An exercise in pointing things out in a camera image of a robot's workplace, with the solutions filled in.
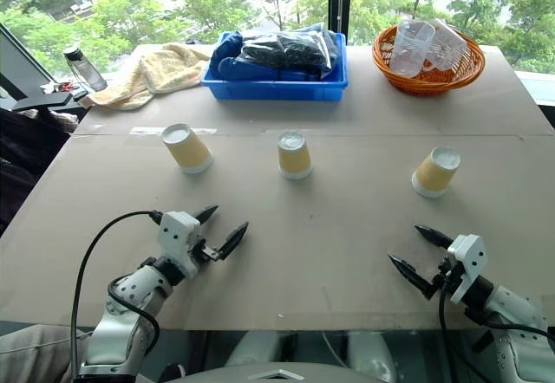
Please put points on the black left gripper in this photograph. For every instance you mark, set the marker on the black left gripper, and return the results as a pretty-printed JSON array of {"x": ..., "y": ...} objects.
[{"x": 203, "y": 253}]

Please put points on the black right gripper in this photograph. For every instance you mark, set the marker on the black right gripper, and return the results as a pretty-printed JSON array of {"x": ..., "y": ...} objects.
[{"x": 446, "y": 279}]

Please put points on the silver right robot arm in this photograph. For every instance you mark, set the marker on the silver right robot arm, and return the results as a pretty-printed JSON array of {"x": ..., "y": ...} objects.
[{"x": 516, "y": 313}]

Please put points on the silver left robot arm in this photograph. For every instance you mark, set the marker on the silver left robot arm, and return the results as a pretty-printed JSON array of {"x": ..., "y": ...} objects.
[{"x": 130, "y": 292}]

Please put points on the yellow paper cup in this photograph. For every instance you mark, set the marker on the yellow paper cup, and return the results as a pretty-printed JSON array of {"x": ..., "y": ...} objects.
[
  {"x": 188, "y": 151},
  {"x": 435, "y": 173},
  {"x": 295, "y": 160}
]

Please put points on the white rounded shape under table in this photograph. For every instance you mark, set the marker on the white rounded shape under table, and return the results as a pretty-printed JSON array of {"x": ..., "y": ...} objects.
[{"x": 373, "y": 357}]

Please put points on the blue plastic bin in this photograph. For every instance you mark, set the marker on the blue plastic bin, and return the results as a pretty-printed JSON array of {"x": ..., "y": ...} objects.
[{"x": 277, "y": 88}]

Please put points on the cream yellow towel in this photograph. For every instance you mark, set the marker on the cream yellow towel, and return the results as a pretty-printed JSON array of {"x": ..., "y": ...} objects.
[{"x": 147, "y": 75}]

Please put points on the blue folded cloth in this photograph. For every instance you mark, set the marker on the blue folded cloth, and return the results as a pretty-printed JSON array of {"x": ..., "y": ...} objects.
[{"x": 227, "y": 56}]

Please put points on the orange woven basket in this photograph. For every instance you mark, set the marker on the orange woven basket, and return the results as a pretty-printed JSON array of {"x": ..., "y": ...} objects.
[{"x": 429, "y": 82}]

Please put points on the clear bag of black items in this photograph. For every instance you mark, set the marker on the clear bag of black items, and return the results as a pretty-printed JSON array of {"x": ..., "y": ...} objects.
[
  {"x": 305, "y": 49},
  {"x": 262, "y": 53}
]

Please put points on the clear grey water bottle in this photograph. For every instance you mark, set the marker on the clear grey water bottle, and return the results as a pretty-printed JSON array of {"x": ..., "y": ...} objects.
[{"x": 89, "y": 71}]

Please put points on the dark chair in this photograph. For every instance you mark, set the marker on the dark chair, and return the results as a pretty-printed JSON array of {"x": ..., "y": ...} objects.
[{"x": 30, "y": 149}]

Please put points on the clear plastic measuring cup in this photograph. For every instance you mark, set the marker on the clear plastic measuring cup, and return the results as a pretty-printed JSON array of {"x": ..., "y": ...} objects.
[
  {"x": 409, "y": 49},
  {"x": 448, "y": 47}
]

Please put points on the grey flat stand plate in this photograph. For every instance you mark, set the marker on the grey flat stand plate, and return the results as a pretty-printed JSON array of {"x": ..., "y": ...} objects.
[{"x": 41, "y": 100}]

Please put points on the grey fabric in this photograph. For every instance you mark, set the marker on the grey fabric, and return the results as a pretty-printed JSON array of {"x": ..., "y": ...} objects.
[{"x": 34, "y": 352}]

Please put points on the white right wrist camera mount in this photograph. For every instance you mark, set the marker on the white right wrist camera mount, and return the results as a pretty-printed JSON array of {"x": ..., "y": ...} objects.
[{"x": 468, "y": 261}]

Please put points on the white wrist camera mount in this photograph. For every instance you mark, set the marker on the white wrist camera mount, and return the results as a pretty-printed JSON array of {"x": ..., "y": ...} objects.
[
  {"x": 175, "y": 235},
  {"x": 468, "y": 261}
]

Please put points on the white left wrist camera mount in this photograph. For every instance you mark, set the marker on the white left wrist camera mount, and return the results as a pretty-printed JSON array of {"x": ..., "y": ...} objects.
[{"x": 175, "y": 235}]

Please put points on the dark window frame post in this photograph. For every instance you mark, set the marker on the dark window frame post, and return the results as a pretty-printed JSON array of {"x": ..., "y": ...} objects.
[{"x": 339, "y": 1}]

